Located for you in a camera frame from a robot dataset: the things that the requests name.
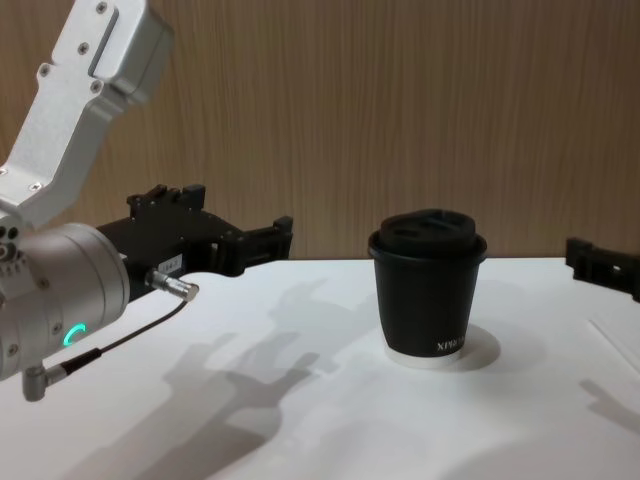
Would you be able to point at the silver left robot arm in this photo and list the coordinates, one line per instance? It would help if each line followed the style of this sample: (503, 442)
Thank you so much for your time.
(75, 280)

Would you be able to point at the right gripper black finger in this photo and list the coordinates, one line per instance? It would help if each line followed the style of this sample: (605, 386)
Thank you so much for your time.
(602, 267)

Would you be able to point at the black paper cup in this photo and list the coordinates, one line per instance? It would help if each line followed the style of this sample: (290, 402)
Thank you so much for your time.
(425, 310)

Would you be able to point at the black plastic cup lid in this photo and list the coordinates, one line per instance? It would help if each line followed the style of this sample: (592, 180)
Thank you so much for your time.
(427, 232)

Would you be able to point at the round white coaster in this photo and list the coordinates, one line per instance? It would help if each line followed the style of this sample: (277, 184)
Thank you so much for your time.
(482, 350)

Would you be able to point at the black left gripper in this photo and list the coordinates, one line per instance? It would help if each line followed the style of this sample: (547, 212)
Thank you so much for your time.
(165, 235)

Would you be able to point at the white table cloth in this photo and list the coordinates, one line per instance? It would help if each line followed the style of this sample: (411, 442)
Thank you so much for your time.
(320, 425)

